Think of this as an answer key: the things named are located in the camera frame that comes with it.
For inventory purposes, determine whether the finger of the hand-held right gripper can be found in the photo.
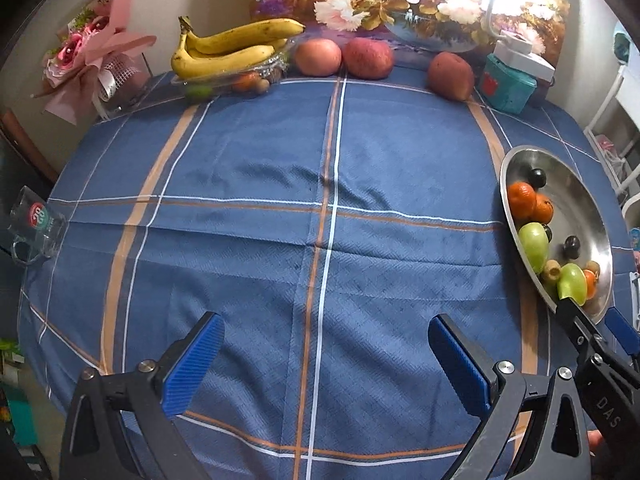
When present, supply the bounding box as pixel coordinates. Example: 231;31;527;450
604;307;640;361
556;298;614;361

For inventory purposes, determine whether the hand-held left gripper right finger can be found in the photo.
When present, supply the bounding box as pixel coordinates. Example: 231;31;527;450
428;313;596;480

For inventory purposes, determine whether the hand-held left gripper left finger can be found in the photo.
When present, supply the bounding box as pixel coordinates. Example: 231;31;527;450
59;311;226;480

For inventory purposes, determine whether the small green guava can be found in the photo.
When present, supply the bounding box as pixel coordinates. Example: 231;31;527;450
556;263;588;305

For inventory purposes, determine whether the large green guava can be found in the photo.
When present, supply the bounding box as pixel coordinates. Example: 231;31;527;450
517;222;551;274

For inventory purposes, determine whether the steel bowl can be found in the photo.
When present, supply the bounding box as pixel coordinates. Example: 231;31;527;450
499;145;614;326

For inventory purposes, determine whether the large orange mandarin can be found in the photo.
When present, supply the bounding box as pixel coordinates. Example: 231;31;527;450
507;181;537;221

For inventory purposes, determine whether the blue plaid tablecloth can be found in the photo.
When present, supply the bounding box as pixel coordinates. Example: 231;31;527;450
17;67;636;480

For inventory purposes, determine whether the glass mug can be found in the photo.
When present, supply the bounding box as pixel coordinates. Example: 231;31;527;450
7;186;68;266

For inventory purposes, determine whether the white shelf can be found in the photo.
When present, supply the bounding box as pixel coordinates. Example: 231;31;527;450
582;50;640;201

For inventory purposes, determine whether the teal box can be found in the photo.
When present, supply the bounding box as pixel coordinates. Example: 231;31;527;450
475;55;537;114

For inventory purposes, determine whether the white box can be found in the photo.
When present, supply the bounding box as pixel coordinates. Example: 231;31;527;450
480;0;557;81

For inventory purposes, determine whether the brownish red apple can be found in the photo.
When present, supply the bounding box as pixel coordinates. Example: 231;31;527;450
426;51;475;102

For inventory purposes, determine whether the clear plastic container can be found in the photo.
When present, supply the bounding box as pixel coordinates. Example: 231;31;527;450
170;37;297;104

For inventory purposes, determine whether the yellow banana bunch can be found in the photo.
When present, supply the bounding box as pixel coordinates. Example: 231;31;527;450
171;16;306;80

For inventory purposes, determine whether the dark red apple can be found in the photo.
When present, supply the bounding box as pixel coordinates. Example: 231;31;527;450
342;37;395;80

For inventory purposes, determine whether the pink flower bouquet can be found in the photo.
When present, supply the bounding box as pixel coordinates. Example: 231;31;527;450
30;0;158;126

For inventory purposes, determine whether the pale red apple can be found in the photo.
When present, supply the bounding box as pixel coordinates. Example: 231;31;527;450
293;38;342;77

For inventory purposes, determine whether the flower painting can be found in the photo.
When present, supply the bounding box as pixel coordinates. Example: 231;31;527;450
244;0;573;68

